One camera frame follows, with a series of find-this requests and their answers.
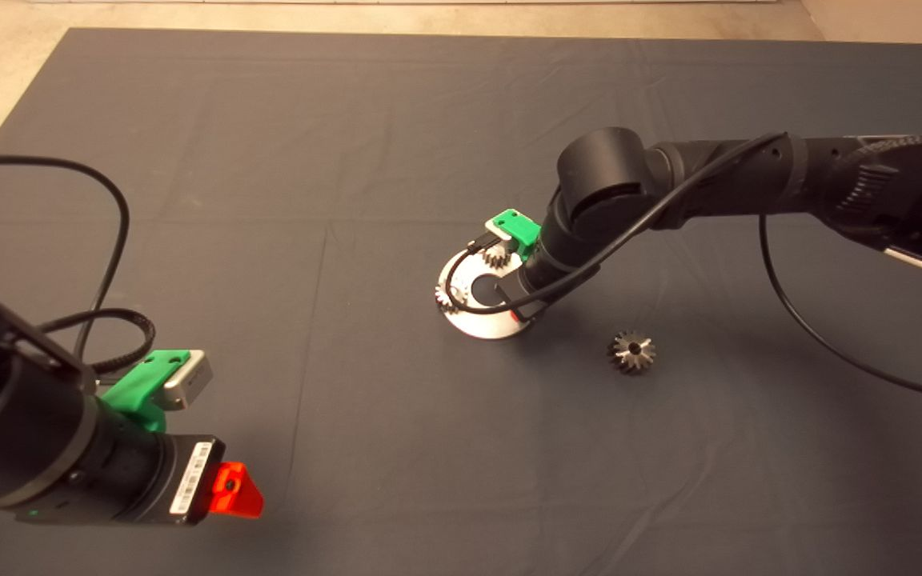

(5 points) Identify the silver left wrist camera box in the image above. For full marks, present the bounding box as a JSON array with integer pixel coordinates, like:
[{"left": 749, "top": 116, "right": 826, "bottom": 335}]
[{"left": 161, "top": 350, "right": 214, "bottom": 411}]

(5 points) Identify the large steel gear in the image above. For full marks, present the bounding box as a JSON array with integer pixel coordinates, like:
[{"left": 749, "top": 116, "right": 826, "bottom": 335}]
[{"left": 607, "top": 330, "right": 658, "bottom": 376}]

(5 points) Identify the smooth black left arm cable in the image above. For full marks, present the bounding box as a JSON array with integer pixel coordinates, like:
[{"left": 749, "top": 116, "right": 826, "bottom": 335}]
[{"left": 0, "top": 155, "right": 130, "bottom": 361}]

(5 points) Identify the green left camera mount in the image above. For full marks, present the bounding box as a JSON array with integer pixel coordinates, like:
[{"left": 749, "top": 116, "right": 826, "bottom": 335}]
[{"left": 101, "top": 350, "right": 191, "bottom": 433}]

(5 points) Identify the dark grey table cloth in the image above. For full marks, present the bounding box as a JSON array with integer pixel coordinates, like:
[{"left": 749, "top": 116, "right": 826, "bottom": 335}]
[{"left": 0, "top": 28, "right": 922, "bottom": 576}]

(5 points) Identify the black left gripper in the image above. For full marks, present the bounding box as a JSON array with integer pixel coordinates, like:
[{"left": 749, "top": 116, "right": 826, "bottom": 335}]
[{"left": 155, "top": 434, "right": 265, "bottom": 526}]

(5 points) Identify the round metal plate with hole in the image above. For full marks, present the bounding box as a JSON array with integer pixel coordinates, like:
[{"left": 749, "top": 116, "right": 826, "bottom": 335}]
[{"left": 437, "top": 248, "right": 539, "bottom": 341}]

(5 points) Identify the corrugated black left arm cable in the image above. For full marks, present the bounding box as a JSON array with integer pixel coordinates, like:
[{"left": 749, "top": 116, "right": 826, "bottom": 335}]
[{"left": 37, "top": 308, "right": 156, "bottom": 375}]

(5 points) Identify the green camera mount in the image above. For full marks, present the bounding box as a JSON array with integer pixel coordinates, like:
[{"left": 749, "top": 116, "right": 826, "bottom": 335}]
[
  {"left": 101, "top": 350, "right": 191, "bottom": 433},
  {"left": 487, "top": 209, "right": 543, "bottom": 261}
]

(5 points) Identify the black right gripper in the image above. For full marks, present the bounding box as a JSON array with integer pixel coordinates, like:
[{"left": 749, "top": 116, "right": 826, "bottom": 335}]
[{"left": 495, "top": 254, "right": 602, "bottom": 324}]

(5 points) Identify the green right camera mount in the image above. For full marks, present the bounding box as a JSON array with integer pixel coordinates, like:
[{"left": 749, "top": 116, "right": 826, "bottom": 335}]
[{"left": 487, "top": 209, "right": 543, "bottom": 261}]

